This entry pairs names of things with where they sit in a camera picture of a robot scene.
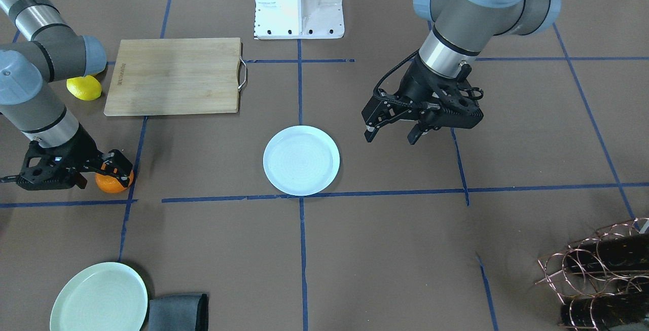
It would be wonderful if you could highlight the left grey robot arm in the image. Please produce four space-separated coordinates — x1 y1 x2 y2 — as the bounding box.
104 0 562 196

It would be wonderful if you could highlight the dark glass bottle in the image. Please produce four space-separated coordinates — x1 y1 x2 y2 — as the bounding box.
560 292 648 330
565 233 648 275

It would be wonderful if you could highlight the bamboo cutting board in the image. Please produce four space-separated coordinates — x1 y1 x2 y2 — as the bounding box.
104 38 247 117

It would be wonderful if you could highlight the copper wire bottle rack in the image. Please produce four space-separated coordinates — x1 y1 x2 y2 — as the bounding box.
537 217 648 330

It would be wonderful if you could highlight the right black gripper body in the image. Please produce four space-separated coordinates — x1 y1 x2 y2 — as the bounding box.
2 127 100 191

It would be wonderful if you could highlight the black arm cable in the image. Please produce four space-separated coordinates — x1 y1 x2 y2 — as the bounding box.
374 50 421 99

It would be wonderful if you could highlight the light blue ceramic plate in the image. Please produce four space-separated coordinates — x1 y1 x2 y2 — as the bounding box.
263 125 341 197

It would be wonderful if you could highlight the yellow lemon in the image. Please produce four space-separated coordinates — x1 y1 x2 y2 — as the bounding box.
66 75 102 101

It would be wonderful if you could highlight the orange fruit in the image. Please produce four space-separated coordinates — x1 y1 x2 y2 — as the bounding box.
95 170 134 193

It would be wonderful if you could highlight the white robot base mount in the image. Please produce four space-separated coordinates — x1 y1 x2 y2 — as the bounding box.
254 0 345 40

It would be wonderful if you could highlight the dark glass bottle lower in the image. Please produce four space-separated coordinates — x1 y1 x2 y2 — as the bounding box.
560 292 648 330

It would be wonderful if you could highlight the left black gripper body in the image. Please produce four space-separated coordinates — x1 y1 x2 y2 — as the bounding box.
362 57 484 131

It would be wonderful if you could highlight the dark glass bottle upper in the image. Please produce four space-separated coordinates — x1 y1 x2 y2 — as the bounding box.
565 233 648 275

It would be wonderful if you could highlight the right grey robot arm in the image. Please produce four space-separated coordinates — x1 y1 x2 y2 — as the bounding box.
1 0 133 191

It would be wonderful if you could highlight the light green ceramic plate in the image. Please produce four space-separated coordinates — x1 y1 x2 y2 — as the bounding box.
49 262 149 330

